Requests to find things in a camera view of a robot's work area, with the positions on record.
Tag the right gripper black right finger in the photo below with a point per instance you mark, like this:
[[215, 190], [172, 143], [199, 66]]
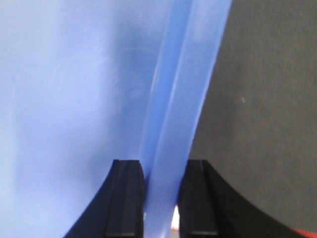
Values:
[[210, 208]]

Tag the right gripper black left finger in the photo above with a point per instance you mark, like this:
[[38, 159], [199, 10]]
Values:
[[116, 211]]

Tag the blue plastic tray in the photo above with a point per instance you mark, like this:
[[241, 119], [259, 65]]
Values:
[[84, 82]]

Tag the black textured table mat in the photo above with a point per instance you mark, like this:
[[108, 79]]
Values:
[[258, 126]]

